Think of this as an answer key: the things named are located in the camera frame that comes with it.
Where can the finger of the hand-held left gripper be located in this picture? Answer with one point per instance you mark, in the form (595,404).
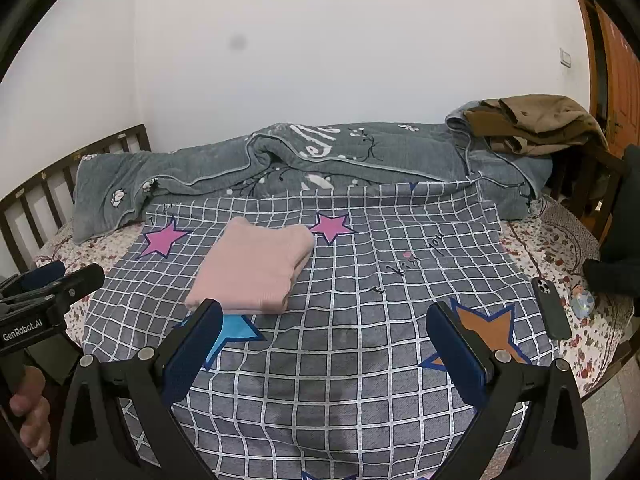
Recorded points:
(45,272)
(75,282)

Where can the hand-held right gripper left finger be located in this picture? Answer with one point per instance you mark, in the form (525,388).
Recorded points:
(195,355)

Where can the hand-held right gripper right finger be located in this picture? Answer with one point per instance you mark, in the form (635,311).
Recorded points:
(452,355)

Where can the pink knit sweater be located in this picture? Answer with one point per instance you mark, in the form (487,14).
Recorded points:
(250,265)

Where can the person's left hand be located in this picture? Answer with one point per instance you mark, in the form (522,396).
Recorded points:
(35,410)

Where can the black smartphone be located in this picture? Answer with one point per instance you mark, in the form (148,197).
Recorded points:
(550,310)

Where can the grey checked star blanket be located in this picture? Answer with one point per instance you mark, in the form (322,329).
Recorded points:
(350,310)

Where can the small pale round object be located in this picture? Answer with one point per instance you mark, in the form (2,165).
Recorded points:
(582,302)

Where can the floral bed sheet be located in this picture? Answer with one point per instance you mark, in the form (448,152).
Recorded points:
(545,240)

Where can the dark wooden headboard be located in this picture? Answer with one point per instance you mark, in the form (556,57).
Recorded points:
(135,137)

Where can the dark wooden chair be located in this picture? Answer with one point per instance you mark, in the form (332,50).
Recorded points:
(590,180)

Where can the brown jacket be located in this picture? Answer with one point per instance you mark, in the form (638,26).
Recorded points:
(545,120)

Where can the wooden door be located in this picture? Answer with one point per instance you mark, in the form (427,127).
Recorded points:
(617,70)

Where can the white wall switch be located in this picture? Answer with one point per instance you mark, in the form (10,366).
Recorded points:
(565,57)

